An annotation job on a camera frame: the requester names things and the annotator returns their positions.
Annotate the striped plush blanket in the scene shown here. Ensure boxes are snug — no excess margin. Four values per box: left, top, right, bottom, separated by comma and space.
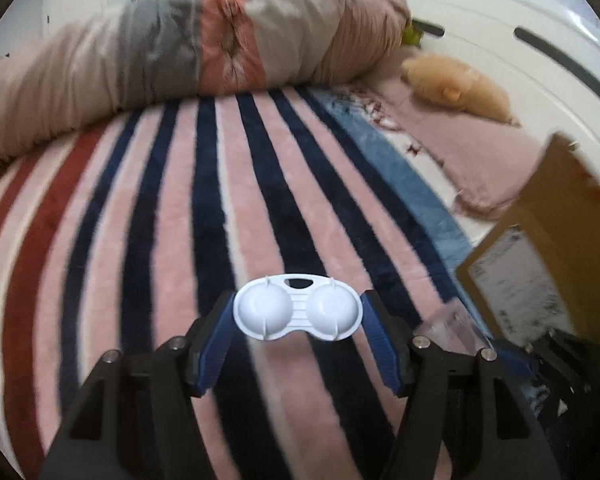
0, 82, 481, 480

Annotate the white contact lens case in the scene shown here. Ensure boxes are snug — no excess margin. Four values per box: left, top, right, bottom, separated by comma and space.
233, 275, 364, 342

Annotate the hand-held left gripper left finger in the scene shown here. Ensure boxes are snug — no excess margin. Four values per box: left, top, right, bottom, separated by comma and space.
39, 289, 239, 480

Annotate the brown plush toy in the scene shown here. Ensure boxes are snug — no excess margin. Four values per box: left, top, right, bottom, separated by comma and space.
400, 55, 522, 126

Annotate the green plush toy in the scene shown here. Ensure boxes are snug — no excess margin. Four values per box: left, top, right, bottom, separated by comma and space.
402, 19, 424, 49

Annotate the white bed headboard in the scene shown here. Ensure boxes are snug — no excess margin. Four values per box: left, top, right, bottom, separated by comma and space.
380, 0, 600, 201

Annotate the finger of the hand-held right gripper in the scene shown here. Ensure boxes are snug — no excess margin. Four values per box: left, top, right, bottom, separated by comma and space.
490, 337, 543, 386
527, 329, 600, 391

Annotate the rolled pink grey quilt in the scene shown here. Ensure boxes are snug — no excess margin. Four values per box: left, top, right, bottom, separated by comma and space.
0, 0, 414, 174

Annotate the brown cardboard box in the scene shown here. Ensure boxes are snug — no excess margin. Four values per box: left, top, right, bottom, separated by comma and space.
455, 132, 600, 348

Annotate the clear plastic container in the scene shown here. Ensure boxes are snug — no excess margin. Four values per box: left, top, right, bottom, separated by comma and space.
412, 305, 492, 352

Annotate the pink bed sheet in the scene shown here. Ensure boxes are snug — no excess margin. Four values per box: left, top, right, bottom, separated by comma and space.
372, 50, 551, 222

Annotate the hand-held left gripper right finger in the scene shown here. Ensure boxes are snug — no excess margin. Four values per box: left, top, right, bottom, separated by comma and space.
359, 289, 563, 480

